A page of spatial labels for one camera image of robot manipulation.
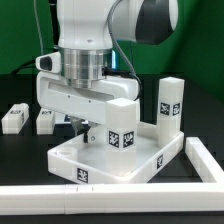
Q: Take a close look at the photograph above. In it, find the black cable bundle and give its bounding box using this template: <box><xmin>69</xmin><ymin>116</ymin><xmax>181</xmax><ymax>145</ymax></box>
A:
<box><xmin>9</xmin><ymin>59</ymin><xmax>38</xmax><ymax>76</ymax></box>

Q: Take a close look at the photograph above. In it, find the fiducial marker sheet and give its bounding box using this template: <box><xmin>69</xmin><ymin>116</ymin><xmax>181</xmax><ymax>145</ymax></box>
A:
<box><xmin>54</xmin><ymin>112</ymin><xmax>70</xmax><ymax>124</ymax></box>

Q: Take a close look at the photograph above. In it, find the white L-shaped obstacle fence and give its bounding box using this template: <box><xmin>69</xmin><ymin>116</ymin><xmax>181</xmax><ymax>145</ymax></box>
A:
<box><xmin>0</xmin><ymin>137</ymin><xmax>224</xmax><ymax>215</ymax></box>

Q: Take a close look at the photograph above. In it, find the white hanging cable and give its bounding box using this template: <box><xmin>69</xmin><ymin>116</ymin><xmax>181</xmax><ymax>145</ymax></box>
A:
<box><xmin>33</xmin><ymin>0</ymin><xmax>45</xmax><ymax>58</ymax></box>

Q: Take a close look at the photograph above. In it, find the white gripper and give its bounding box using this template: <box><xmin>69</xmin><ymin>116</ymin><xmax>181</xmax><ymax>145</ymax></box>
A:
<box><xmin>36</xmin><ymin>72</ymin><xmax>139</xmax><ymax>144</ymax></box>

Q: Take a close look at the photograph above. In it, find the white desk top tray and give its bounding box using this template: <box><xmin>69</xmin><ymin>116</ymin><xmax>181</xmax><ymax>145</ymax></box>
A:
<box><xmin>47</xmin><ymin>122</ymin><xmax>184</xmax><ymax>184</ymax></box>

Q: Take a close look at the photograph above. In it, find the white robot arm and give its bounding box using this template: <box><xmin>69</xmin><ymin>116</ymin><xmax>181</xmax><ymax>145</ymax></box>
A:
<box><xmin>36</xmin><ymin>0</ymin><xmax>178</xmax><ymax>139</ymax></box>

